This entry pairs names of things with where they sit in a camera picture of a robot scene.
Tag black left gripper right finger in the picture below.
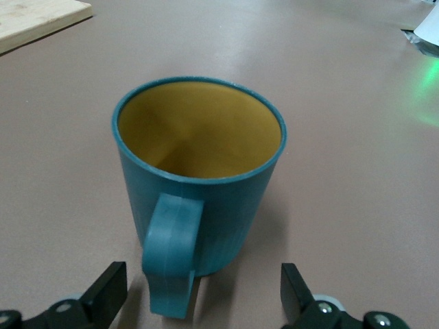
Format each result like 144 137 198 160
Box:
281 263 412 329

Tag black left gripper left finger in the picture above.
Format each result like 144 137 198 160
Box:
0 261 129 329

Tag teal mug yellow inside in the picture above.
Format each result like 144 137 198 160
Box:
110 75 288 319

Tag brown table cover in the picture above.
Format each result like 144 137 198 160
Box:
0 0 439 329

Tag bamboo cutting board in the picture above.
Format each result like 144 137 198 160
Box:
0 0 93 55

